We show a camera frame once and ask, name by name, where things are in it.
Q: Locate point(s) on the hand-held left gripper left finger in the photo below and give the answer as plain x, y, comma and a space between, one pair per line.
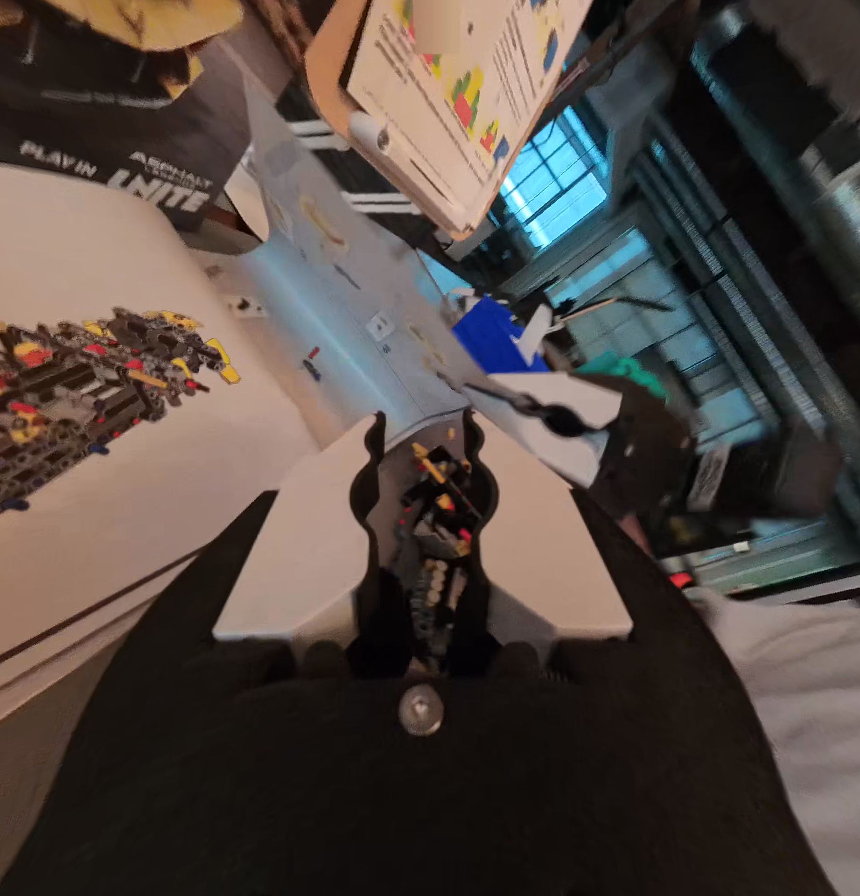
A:
290, 560

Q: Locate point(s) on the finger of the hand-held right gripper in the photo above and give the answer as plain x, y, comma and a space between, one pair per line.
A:
570, 458
570, 395

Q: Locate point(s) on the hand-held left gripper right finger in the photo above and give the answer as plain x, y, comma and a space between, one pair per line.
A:
549, 560

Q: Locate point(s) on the lego car model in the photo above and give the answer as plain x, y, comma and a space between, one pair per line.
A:
437, 504

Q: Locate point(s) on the lego instruction booklet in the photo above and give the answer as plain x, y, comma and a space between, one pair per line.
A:
122, 245

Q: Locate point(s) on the lego set box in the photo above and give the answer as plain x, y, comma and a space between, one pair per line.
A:
87, 119

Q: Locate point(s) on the teal container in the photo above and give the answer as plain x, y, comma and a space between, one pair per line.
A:
633, 374

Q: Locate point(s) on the white paper slip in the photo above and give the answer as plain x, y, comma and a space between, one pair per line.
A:
535, 329

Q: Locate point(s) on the desk lamp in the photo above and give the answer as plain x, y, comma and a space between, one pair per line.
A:
598, 308

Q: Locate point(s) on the blue plastic bin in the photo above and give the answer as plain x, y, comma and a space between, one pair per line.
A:
493, 336

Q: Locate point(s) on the printed instruction sheet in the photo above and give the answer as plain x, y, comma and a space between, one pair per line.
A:
458, 140

